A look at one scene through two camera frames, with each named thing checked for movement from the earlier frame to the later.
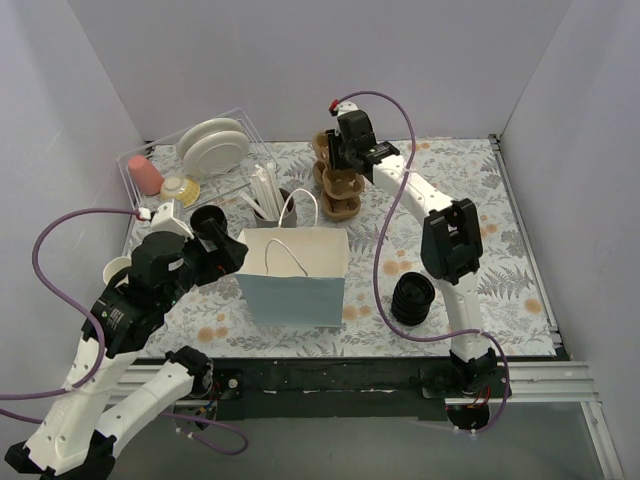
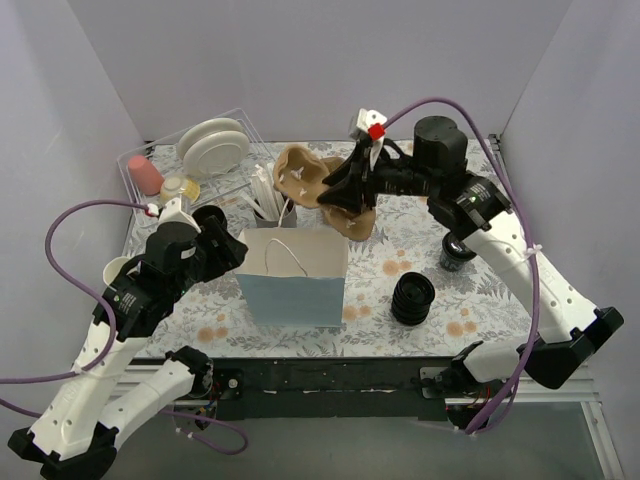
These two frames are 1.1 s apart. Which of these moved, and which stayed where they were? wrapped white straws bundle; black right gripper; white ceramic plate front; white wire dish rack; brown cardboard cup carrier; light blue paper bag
Moved: brown cardboard cup carrier; black right gripper
Stayed: light blue paper bag; white wire dish rack; white ceramic plate front; wrapped white straws bundle
